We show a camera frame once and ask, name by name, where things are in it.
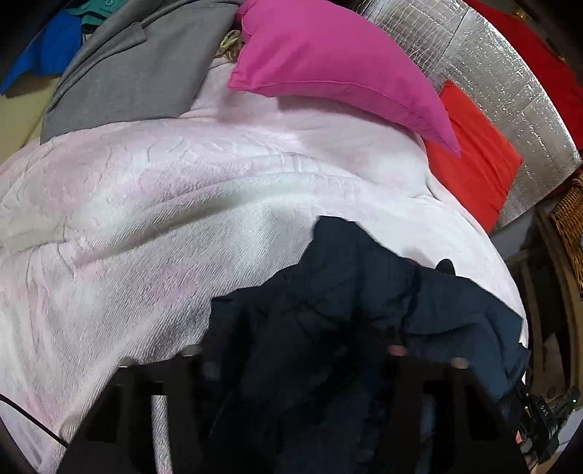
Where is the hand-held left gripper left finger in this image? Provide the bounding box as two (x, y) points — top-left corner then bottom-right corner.
(58, 345), (219, 474)

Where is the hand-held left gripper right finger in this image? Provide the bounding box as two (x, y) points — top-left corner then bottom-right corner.
(383, 344), (530, 474)

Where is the navy padded jacket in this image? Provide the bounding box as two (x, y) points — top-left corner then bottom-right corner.
(207, 215), (533, 474)

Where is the wooden shelf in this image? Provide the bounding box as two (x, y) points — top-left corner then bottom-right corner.
(501, 207), (583, 402)

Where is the wicker basket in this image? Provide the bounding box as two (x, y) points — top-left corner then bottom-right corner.
(548, 178), (583, 297)

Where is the white textured blanket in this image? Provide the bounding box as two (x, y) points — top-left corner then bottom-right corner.
(0, 57), (531, 474)

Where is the red pillow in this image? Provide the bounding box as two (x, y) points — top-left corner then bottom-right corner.
(423, 81), (524, 233)

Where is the grey garment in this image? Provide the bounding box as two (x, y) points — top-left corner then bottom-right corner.
(40, 0), (247, 144)

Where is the silver foil insulation sheet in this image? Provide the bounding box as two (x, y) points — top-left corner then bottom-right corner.
(353, 0), (583, 226)

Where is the red cloth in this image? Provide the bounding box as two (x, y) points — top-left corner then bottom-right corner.
(465, 0), (583, 153)

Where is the blue garment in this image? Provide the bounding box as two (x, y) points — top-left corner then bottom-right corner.
(0, 11), (85, 96)

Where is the pink pillow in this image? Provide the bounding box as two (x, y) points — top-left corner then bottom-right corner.
(228, 0), (462, 158)

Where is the yellow patterned cloth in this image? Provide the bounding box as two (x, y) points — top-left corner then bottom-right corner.
(215, 28), (249, 62)

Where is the teal garment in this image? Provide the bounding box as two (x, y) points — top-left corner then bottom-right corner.
(64, 0), (133, 34)

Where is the black cable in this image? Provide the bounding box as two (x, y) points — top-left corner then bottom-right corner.
(0, 396), (69, 446)

